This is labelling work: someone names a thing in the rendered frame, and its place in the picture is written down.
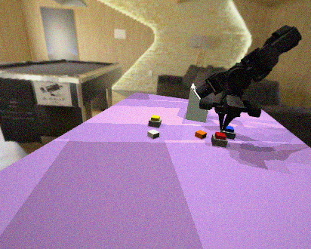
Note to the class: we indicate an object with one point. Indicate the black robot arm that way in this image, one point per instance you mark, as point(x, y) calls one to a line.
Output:
point(256, 65)

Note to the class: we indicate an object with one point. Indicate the blue button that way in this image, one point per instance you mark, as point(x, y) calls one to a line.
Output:
point(229, 132)

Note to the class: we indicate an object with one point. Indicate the yellow button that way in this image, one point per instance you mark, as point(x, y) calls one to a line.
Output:
point(155, 121)

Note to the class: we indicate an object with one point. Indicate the orange block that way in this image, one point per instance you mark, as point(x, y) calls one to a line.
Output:
point(200, 134)

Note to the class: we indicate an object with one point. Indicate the red button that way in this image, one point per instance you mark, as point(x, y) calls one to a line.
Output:
point(219, 139)

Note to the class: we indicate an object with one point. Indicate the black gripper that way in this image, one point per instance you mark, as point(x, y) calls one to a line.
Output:
point(206, 103)

